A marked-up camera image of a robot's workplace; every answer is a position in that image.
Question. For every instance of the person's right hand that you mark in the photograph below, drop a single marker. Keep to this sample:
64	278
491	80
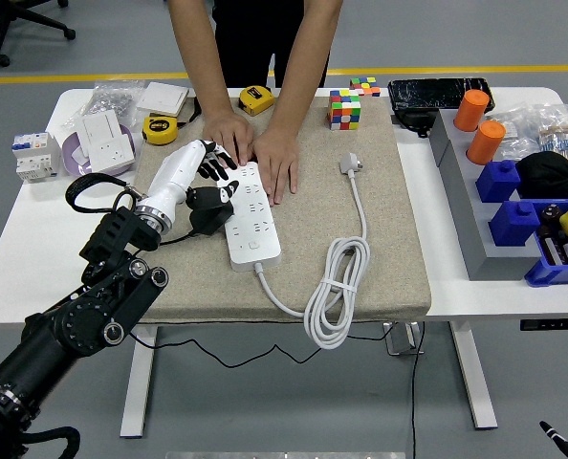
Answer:
226	134

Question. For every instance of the small colourful puzzle cube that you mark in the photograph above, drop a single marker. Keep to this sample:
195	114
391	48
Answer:
366	87

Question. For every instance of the clear bag of screws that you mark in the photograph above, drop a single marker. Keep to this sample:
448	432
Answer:
112	98

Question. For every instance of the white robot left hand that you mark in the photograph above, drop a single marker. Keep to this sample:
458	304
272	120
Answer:
179	172

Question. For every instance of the grey stepped block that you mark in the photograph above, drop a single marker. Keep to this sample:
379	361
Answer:
461	201

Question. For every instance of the black power adapter plug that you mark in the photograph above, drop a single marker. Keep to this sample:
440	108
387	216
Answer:
212	220

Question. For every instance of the orange cylinder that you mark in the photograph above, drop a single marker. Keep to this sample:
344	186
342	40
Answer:
470	112
485	143

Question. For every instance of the white power strip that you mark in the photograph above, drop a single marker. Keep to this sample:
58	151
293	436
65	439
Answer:
255	234

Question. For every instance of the clear plastic bag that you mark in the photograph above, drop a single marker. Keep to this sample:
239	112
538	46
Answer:
516	134

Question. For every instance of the large colourful puzzle cube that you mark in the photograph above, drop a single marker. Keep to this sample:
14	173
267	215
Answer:
345	112

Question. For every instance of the grey-brown mat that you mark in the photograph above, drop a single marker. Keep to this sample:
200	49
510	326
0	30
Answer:
312	268

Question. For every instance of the white circuit breaker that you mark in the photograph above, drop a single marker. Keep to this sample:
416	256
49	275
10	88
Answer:
35	158

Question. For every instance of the clear bag of resistors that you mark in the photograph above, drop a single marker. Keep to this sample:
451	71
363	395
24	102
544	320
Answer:
561	134

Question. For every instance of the blue plastic bin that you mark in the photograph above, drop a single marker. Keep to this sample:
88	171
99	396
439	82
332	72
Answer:
552	276

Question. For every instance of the metal bracket under table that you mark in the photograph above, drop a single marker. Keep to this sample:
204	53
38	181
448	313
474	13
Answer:
399	342

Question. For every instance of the black cracked tray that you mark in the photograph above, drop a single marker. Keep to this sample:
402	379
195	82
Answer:
427	93

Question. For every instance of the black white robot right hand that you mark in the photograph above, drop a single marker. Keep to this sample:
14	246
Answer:
559	439

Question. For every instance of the square yellow tape measure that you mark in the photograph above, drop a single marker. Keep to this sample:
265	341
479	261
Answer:
256	99

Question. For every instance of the white switch panel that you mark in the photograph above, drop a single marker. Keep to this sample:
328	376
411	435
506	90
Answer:
162	98

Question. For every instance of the person's left hand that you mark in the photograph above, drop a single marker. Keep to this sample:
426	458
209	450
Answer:
277	162

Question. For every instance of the person's right forearm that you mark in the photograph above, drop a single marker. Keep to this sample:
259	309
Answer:
198	57

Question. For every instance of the dark brown bottle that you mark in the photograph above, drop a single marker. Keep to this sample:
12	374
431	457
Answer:
551	213

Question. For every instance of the white wall socket panel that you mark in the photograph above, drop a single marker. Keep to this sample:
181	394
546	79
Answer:
114	153

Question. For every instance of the black table control panel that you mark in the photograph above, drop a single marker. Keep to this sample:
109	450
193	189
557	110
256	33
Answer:
552	324

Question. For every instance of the white blank wall plate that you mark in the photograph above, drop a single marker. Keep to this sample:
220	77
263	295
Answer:
97	129

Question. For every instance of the person's torso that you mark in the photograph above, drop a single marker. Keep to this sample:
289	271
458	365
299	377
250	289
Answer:
255	38

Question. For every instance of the person's left forearm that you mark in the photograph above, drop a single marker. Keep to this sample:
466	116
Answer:
308	62

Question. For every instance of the blue plastic block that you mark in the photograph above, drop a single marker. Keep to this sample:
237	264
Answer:
496	181
513	225

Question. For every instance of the white table leg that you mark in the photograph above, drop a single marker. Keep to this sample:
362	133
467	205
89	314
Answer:
475	382
136	416

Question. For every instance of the black cloth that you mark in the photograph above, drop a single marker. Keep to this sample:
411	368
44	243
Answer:
552	174

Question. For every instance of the round yellow tape measure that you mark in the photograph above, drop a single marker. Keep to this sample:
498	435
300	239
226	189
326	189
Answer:
159	130

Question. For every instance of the black office chair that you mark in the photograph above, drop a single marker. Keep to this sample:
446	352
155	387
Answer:
2	28

